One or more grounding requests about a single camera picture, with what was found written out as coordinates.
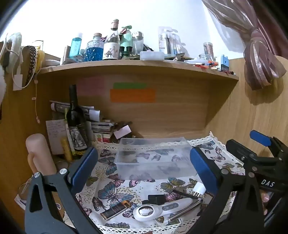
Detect wooden shelf board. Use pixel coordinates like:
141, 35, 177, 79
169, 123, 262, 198
37, 59, 239, 80

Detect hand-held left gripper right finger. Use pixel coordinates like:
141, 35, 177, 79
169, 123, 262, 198
190, 146, 264, 234

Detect packaged toothbrush set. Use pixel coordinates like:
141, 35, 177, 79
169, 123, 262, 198
157, 26, 181, 56

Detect rolled newspapers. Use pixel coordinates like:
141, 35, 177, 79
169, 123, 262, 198
49, 100, 102, 121

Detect small black bottle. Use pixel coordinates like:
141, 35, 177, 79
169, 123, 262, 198
148, 195, 167, 206

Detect black and gold lighter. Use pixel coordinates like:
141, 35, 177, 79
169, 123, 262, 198
100, 200, 132, 220

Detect glass jar with sticks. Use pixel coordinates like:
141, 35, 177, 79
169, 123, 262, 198
203, 42, 215, 59

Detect white handheld magnifier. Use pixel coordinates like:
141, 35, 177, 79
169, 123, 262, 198
133, 198, 192, 222

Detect stack of small books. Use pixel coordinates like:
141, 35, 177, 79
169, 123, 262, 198
91, 120, 116, 144

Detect glass bottle with blue beads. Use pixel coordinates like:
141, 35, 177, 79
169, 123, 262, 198
85, 33, 104, 62

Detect white charger with cable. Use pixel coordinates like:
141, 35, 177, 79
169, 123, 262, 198
4, 34, 24, 91

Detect clear plastic box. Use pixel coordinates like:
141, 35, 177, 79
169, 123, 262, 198
114, 137, 199, 180

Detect yellow tube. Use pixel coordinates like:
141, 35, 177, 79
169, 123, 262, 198
61, 138, 73, 161

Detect pink sticky note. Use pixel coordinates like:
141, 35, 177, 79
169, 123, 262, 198
76, 77, 105, 97

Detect person's right hand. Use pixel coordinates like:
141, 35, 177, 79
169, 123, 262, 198
259, 190, 271, 215

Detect blue liquid plastic bottle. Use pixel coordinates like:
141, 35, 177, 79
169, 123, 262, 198
69, 33, 83, 60

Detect dark wine bottle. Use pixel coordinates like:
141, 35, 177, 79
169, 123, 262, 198
66, 85, 89, 156

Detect mauve striped curtain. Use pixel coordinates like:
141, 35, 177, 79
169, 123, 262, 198
201, 0, 288, 91

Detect brown bottle with white tag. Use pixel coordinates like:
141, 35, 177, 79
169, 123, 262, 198
112, 121, 140, 144

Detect pale pink cylinder candle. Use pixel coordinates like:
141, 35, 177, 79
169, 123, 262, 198
25, 133, 57, 175

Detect white handwritten paper note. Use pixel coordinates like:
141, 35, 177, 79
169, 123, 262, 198
46, 119, 68, 156

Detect tall clear labelled glass bottle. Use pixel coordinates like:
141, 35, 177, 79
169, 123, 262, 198
102, 19, 120, 61

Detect clear bottle with silver cap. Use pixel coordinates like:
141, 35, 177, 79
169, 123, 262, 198
132, 31, 145, 55

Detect green sticky note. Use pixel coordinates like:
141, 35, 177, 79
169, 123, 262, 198
113, 82, 147, 89

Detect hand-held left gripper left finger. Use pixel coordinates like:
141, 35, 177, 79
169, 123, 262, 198
25, 147, 106, 234

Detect butterfly print tablecloth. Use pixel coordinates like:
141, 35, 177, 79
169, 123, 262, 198
61, 132, 246, 234

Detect leopard print headband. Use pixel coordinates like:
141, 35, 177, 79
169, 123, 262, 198
24, 46, 38, 88

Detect white plug adapter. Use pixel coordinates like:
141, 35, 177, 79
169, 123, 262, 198
193, 182, 206, 199

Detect silver metal pen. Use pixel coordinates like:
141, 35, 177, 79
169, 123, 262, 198
169, 199, 202, 222

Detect clear lidded plastic container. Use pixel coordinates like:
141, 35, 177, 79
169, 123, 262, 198
139, 51, 164, 61

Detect mint green spray bottle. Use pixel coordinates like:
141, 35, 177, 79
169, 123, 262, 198
119, 25, 134, 58

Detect orange sticky note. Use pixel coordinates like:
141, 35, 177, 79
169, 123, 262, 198
110, 89, 156, 103

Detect blue plastic box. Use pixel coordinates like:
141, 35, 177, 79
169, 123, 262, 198
220, 55, 230, 71

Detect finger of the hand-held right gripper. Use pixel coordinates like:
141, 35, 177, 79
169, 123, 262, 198
226, 139, 259, 168
250, 130, 284, 156

